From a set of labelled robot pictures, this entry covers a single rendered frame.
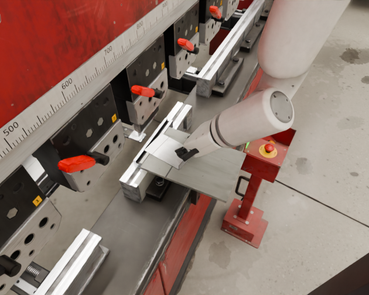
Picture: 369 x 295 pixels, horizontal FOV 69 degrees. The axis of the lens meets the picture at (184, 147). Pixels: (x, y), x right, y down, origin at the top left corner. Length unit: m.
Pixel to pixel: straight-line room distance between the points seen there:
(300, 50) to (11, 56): 0.36
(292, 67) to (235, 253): 1.43
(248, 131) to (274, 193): 1.49
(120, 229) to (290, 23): 0.68
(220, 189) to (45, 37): 0.54
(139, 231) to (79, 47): 0.55
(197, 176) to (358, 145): 1.94
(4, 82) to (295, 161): 2.05
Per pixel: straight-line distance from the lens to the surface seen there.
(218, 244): 1.76
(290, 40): 0.42
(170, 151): 0.82
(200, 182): 0.75
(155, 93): 0.59
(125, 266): 0.80
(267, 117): 0.49
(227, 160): 0.81
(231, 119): 0.55
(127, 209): 0.87
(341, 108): 2.85
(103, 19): 0.47
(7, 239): 0.47
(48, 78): 0.41
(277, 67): 0.44
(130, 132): 0.88
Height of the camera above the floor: 1.63
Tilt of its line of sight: 50 degrees down
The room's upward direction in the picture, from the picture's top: straight up
